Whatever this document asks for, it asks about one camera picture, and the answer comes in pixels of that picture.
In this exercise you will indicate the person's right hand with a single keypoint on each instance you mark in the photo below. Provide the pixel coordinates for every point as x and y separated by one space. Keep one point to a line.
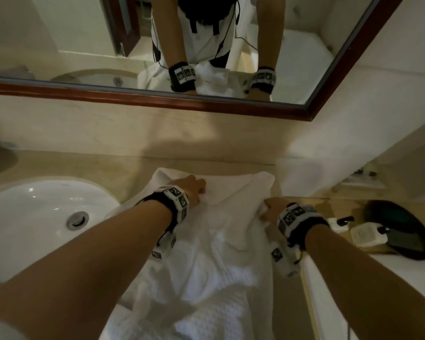
274 208

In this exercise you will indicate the person's left forearm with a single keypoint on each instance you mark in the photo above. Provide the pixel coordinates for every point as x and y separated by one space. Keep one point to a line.
74 279

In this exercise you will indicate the wooden framed wall mirror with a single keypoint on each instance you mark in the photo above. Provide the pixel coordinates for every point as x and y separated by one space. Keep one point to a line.
74 31

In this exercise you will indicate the small amenity tray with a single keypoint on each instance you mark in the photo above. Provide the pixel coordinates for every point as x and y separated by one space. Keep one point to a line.
363 182

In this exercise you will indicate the white towel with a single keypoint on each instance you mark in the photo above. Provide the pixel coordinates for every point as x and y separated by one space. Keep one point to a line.
216 262

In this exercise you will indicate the person's left hand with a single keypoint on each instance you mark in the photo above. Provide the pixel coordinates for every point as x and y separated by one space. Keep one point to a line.
193 187

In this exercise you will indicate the small white pump bottle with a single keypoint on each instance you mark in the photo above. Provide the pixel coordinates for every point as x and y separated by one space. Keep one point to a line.
336 225

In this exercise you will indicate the wooden bathtub ledge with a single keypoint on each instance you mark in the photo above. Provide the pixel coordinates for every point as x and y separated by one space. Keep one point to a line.
343 206

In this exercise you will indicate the white bathtub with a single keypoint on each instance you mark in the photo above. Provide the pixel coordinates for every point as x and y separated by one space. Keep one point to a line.
411 279

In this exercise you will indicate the black oval tray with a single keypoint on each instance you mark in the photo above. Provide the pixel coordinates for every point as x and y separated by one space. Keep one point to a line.
403 226

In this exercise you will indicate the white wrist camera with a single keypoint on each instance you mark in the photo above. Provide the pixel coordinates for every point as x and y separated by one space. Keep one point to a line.
163 249
279 258

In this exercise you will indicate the white oval sink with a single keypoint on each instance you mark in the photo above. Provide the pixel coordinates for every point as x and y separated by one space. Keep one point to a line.
28 226

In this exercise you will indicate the person's right forearm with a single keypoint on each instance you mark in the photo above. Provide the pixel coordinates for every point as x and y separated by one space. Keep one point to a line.
357 279

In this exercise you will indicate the chrome faucet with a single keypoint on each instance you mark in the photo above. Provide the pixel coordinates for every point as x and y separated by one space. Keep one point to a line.
0 155

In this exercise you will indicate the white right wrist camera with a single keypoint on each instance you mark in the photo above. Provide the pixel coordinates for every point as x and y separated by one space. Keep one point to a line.
279 258

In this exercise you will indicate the black wrist marker band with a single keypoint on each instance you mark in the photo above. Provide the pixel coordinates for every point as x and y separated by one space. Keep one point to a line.
170 201
304 226

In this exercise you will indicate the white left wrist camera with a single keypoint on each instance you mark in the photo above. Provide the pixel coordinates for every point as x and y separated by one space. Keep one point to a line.
163 249

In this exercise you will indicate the black left wrist marker band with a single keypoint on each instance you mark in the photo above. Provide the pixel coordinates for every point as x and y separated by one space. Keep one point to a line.
170 201

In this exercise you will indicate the black right wrist marker band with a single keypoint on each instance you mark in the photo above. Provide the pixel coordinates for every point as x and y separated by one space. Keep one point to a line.
304 226

